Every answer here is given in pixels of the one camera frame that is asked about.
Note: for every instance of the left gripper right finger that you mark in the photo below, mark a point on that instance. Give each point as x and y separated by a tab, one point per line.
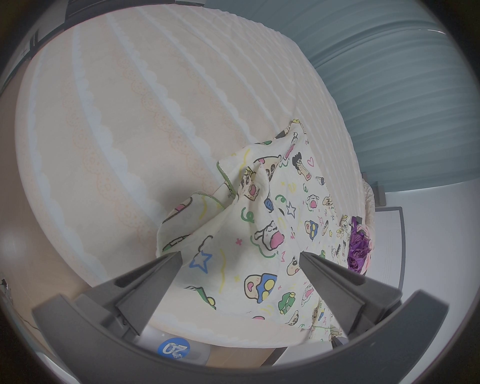
337	292

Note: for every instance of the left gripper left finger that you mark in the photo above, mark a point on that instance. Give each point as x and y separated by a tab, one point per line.
148	287

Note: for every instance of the white printed pyjama top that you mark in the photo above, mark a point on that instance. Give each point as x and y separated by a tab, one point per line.
255	225

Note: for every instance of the bed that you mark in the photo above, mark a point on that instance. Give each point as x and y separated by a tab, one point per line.
112	131

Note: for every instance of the purple satin garment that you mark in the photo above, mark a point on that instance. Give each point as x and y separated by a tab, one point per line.
356	247

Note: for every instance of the pale pink pillow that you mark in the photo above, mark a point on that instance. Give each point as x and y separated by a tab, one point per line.
369	202

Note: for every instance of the grey bedside table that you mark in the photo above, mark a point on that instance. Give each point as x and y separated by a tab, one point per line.
378	193

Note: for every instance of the blue-green curtain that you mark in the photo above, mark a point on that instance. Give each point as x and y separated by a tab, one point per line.
393	112
318	22

